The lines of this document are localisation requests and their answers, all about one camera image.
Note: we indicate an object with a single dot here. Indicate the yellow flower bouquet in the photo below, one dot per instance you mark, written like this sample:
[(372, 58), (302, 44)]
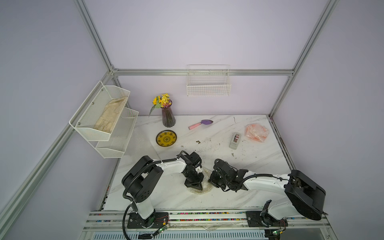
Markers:
[(163, 102)]

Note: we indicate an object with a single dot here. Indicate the white mesh shelf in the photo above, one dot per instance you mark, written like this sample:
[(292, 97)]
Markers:
[(84, 119), (116, 146)]

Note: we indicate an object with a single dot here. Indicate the cream yellow plate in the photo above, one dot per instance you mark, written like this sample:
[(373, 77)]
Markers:
[(207, 187)]

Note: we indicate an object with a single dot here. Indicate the dark glass vase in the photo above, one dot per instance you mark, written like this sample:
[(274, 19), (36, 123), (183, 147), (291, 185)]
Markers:
[(168, 117)]

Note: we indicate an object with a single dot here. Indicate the dark yellow patterned plate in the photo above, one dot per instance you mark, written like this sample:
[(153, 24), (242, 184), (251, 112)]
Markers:
[(166, 138)]

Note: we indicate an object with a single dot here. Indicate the clear bubble wrap sheet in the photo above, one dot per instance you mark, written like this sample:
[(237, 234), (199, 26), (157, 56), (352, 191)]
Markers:
[(256, 132), (208, 173)]

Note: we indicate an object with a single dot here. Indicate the white wire wall basket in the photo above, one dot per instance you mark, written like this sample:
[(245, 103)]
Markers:
[(208, 80)]

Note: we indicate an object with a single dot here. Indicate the white mesh lower shelf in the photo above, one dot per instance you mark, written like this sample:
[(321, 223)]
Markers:
[(116, 146)]

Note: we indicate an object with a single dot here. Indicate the white mesh upper shelf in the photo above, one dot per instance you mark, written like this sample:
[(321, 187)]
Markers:
[(84, 119)]

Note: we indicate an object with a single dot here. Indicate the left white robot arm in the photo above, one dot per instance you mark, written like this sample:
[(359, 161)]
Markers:
[(143, 177)]

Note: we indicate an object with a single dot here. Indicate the pink purple scoop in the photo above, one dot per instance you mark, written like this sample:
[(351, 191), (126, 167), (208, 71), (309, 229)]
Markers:
[(202, 122)]

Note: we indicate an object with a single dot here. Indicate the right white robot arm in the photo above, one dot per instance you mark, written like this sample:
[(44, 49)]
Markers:
[(302, 195)]

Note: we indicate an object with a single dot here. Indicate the grey tape dispenser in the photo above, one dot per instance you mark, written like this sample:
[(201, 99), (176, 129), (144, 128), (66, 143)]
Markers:
[(235, 140)]

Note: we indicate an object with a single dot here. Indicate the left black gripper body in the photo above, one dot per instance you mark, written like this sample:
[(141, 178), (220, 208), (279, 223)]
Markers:
[(192, 180)]

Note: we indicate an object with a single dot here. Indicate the aluminium mounting rail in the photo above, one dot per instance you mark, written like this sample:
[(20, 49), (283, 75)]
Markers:
[(209, 220)]

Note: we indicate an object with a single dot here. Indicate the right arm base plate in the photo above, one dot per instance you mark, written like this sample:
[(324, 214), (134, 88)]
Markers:
[(258, 219)]

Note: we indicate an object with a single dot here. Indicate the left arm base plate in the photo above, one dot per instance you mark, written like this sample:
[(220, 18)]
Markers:
[(147, 220)]

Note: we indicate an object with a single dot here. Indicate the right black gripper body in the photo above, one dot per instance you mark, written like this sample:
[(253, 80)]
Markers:
[(217, 182)]

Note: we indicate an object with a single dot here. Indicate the beige folded cloth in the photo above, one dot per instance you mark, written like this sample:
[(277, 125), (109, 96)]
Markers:
[(109, 117)]

